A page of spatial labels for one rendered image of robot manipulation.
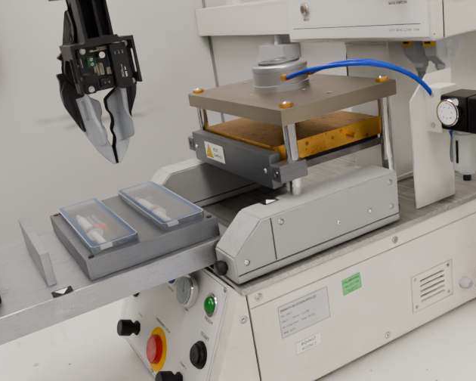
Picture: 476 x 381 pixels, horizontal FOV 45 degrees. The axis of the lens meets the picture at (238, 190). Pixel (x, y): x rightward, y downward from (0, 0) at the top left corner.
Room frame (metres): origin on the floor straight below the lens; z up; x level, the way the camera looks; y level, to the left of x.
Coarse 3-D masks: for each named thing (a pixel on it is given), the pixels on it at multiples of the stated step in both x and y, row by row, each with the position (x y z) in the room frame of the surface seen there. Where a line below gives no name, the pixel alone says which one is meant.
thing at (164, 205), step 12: (120, 192) 0.79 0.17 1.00; (132, 192) 0.79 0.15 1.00; (144, 192) 0.78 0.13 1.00; (156, 192) 0.77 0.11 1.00; (168, 192) 0.76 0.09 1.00; (144, 204) 0.72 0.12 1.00; (156, 204) 0.72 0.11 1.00; (168, 204) 0.71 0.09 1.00; (180, 204) 0.70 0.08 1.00; (192, 204) 0.69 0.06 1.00; (156, 216) 0.67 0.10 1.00; (168, 216) 0.66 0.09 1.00; (180, 216) 0.66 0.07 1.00
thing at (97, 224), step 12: (72, 204) 0.78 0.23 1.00; (84, 204) 0.77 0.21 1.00; (96, 204) 0.76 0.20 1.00; (72, 216) 0.72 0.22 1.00; (84, 216) 0.71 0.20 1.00; (96, 216) 0.71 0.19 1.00; (108, 216) 0.70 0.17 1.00; (84, 228) 0.67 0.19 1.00; (96, 228) 0.66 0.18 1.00; (108, 228) 0.66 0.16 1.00; (120, 228) 0.65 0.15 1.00; (96, 240) 0.62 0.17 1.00; (108, 240) 0.62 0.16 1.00
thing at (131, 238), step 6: (96, 198) 0.78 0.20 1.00; (60, 216) 0.75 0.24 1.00; (66, 222) 0.72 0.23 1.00; (72, 228) 0.69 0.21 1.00; (132, 228) 0.64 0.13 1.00; (78, 234) 0.66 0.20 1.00; (84, 240) 0.63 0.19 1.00; (114, 240) 0.61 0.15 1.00; (120, 240) 0.62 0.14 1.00; (126, 240) 0.62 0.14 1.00; (132, 240) 0.62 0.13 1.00; (90, 246) 0.61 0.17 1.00; (96, 246) 0.60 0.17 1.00; (102, 246) 0.61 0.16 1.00; (108, 246) 0.61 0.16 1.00; (114, 246) 0.61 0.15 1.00; (96, 252) 0.60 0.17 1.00
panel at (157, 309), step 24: (168, 288) 0.74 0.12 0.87; (216, 288) 0.63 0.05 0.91; (144, 312) 0.78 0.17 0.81; (168, 312) 0.72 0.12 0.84; (192, 312) 0.66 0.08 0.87; (216, 312) 0.62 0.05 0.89; (144, 336) 0.76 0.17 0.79; (168, 336) 0.70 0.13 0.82; (192, 336) 0.65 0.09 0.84; (216, 336) 0.60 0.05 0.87; (144, 360) 0.74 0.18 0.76; (168, 360) 0.68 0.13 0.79
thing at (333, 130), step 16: (336, 112) 0.84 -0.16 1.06; (352, 112) 0.82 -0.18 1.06; (208, 128) 0.88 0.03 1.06; (224, 128) 0.86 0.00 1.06; (240, 128) 0.84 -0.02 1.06; (256, 128) 0.82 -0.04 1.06; (272, 128) 0.80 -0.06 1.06; (304, 128) 0.77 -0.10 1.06; (320, 128) 0.76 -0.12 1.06; (336, 128) 0.74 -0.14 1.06; (352, 128) 0.75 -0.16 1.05; (368, 128) 0.76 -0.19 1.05; (256, 144) 0.74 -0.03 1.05; (272, 144) 0.71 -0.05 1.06; (304, 144) 0.72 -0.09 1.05; (320, 144) 0.73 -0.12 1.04; (336, 144) 0.74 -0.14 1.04; (352, 144) 0.76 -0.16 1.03; (368, 144) 0.76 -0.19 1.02; (320, 160) 0.73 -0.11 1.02
